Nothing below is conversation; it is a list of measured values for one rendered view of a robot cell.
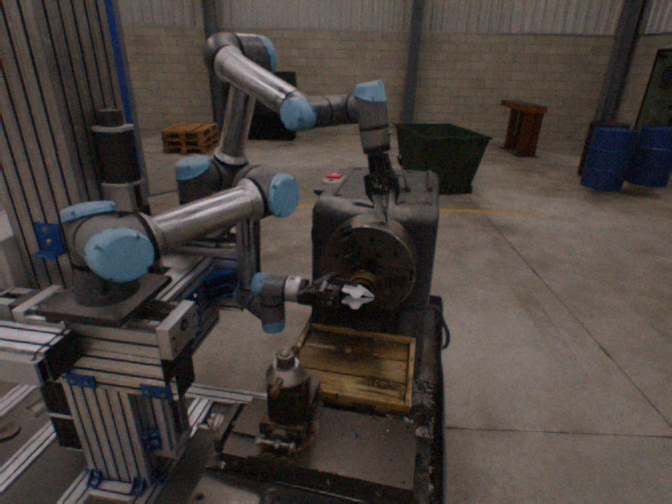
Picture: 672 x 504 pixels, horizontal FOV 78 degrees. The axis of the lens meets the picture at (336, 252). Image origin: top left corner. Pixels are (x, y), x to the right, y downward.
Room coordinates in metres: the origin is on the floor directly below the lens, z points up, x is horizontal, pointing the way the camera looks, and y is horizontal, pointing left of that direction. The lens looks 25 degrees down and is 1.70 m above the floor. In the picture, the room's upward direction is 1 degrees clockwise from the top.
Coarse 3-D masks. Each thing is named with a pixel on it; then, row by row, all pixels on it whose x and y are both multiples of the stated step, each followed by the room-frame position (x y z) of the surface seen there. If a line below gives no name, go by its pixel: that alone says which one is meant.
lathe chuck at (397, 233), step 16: (352, 224) 1.25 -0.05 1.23; (368, 224) 1.23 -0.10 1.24; (336, 240) 1.23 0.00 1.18; (368, 240) 1.21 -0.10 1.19; (384, 240) 1.20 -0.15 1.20; (400, 240) 1.19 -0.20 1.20; (336, 256) 1.24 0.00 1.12; (368, 256) 1.21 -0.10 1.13; (384, 256) 1.20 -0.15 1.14; (400, 256) 1.19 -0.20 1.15; (416, 256) 1.26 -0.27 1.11; (384, 288) 1.20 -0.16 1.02; (400, 288) 1.19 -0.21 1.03; (368, 304) 1.21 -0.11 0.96; (384, 304) 1.20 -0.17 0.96
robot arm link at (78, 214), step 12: (84, 204) 0.92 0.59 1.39; (96, 204) 0.91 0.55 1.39; (108, 204) 0.90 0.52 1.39; (60, 216) 0.87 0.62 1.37; (72, 216) 0.85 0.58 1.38; (84, 216) 0.85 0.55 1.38; (96, 216) 0.85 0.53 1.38; (72, 228) 0.84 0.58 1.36; (72, 240) 0.83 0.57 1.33; (72, 252) 0.86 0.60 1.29; (84, 264) 0.85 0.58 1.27
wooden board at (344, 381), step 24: (312, 336) 1.12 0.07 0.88; (336, 336) 1.12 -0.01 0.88; (360, 336) 1.12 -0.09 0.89; (384, 336) 1.10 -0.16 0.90; (312, 360) 1.00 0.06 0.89; (336, 360) 1.00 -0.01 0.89; (360, 360) 1.00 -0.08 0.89; (384, 360) 1.00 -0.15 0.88; (408, 360) 1.00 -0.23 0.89; (336, 384) 0.90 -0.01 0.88; (360, 384) 0.90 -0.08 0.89; (384, 384) 0.90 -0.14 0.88; (408, 384) 0.88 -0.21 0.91; (360, 408) 0.83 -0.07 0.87; (384, 408) 0.82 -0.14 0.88; (408, 408) 0.80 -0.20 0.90
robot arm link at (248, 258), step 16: (240, 176) 1.13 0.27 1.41; (240, 224) 1.16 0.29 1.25; (256, 224) 1.17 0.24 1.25; (240, 240) 1.16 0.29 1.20; (256, 240) 1.17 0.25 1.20; (240, 256) 1.16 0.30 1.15; (256, 256) 1.17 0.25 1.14; (240, 272) 1.16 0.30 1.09; (256, 272) 1.17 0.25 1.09; (240, 288) 1.16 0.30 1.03; (240, 304) 1.17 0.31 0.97
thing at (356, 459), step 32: (256, 416) 0.69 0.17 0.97; (320, 416) 0.70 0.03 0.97; (352, 416) 0.70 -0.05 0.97; (224, 448) 0.61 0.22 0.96; (256, 448) 0.61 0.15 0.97; (320, 448) 0.61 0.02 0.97; (352, 448) 0.62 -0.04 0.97; (384, 448) 0.62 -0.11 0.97; (320, 480) 0.57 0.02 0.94; (352, 480) 0.55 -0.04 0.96; (384, 480) 0.54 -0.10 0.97
